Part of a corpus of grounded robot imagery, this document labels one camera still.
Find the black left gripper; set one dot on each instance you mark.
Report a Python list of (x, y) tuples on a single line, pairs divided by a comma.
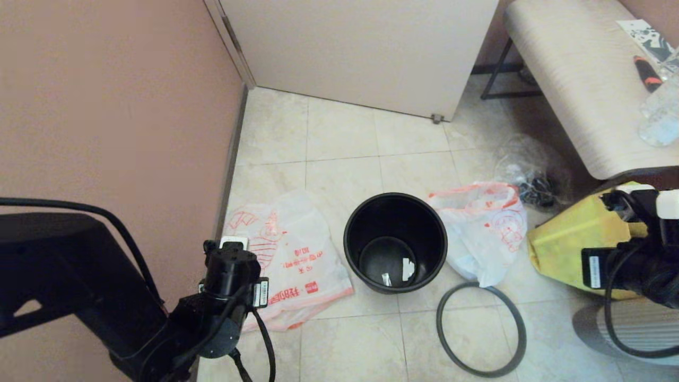
[(231, 273)]

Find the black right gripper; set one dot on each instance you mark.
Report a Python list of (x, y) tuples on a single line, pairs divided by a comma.
[(644, 233)]

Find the white red-print plastic bag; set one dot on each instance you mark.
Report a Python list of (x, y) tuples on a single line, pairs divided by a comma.
[(477, 239), (302, 254)]

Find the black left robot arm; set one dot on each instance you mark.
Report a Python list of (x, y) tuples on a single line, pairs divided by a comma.
[(53, 265)]

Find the yellow fabric tote bag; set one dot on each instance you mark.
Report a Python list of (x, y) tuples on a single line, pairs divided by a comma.
[(562, 244)]

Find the clear bag with black items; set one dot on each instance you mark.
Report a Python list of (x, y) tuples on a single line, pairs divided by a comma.
[(536, 185)]

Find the black round trash bin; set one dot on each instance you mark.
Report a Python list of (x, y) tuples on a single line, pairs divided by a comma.
[(371, 223)]

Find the white ribbed round bin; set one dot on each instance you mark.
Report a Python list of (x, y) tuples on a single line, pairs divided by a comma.
[(647, 329)]

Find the crumpled clear plastic bottle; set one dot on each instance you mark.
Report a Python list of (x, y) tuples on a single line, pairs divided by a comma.
[(660, 122)]

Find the grey baseboard strip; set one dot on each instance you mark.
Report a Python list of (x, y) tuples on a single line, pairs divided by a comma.
[(231, 159)]

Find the white paper scrap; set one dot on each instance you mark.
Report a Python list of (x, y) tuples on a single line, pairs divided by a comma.
[(385, 279), (408, 269)]

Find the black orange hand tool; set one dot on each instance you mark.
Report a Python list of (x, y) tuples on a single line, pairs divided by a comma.
[(647, 73)]

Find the beige wood-grain bench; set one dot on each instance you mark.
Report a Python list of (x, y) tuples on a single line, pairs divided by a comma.
[(573, 79)]

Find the dark metal bench leg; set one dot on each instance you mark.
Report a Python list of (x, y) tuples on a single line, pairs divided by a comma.
[(509, 96)]

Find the black white printed sheet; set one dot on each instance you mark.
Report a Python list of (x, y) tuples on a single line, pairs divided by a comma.
[(644, 36)]

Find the small metal door stopper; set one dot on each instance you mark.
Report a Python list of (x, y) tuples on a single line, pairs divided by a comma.
[(437, 118)]

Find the white door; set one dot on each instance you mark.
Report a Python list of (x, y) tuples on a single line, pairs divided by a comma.
[(345, 48)]

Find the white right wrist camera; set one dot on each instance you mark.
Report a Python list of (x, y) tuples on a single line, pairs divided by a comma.
[(668, 204)]

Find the white door frame trim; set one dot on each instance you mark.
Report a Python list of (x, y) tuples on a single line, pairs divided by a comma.
[(241, 63)]

